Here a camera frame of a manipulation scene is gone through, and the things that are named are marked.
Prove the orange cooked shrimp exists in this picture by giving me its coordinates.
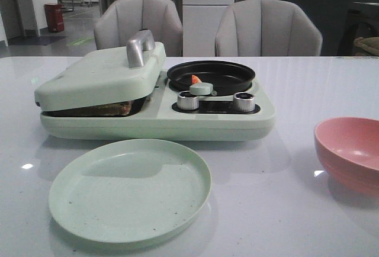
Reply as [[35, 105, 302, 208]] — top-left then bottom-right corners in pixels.
[[191, 75, 202, 85]]

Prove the white bread slice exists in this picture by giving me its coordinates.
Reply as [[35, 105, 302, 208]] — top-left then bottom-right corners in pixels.
[[43, 101, 134, 117]]

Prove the mint green hinged lid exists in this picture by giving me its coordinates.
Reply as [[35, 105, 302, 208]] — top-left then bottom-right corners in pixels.
[[34, 42, 166, 111]]

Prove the pink plastic bowl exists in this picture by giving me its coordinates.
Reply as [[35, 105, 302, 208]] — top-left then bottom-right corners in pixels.
[[314, 117, 378, 197]]

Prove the mint green breakfast maker base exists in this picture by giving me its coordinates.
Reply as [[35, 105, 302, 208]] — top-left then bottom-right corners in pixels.
[[40, 71, 275, 141]]

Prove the left silver control knob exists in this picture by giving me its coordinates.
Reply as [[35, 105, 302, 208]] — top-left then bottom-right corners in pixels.
[[176, 91, 200, 111]]

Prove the silver control knob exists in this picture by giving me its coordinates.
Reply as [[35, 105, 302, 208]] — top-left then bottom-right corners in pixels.
[[176, 91, 200, 111], [232, 92, 255, 113]]

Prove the black round frying pan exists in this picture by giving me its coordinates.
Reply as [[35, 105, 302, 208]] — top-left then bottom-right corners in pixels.
[[167, 60, 255, 96]]

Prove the right silver control knob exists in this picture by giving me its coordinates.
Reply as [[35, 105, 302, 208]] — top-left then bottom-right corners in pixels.
[[232, 92, 255, 113]]

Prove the mint green round plate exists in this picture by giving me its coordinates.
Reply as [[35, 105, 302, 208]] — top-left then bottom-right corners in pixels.
[[49, 139, 211, 248]]

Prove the right grey upholstered chair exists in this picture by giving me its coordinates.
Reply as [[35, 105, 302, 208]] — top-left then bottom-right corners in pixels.
[[215, 0, 323, 57]]

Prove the grey upholstered chair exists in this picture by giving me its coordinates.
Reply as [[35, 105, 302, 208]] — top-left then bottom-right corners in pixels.
[[215, 0, 323, 57], [94, 0, 183, 57]]

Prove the left grey upholstered chair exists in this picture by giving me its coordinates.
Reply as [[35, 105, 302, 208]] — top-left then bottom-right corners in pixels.
[[94, 0, 183, 57]]

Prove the white refrigerator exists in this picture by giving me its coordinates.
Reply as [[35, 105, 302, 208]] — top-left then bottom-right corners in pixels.
[[182, 0, 235, 57]]

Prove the red trash bin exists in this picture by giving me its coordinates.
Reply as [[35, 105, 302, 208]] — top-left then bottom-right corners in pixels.
[[44, 4, 65, 33]]

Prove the mint green pan handle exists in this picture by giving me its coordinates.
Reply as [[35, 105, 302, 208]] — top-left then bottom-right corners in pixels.
[[189, 82, 217, 96]]

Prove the silver lid handle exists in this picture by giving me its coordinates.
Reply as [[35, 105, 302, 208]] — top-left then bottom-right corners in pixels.
[[126, 29, 155, 68]]

